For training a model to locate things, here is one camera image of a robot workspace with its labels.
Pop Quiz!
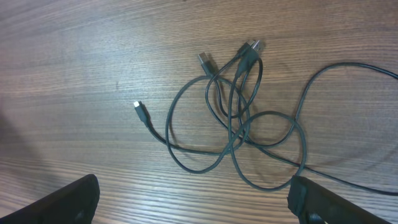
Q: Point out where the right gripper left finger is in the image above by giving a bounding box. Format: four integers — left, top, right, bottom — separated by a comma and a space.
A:
1, 174, 100, 224

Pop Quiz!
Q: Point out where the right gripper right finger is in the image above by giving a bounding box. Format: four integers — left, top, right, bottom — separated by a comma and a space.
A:
287, 175, 389, 224

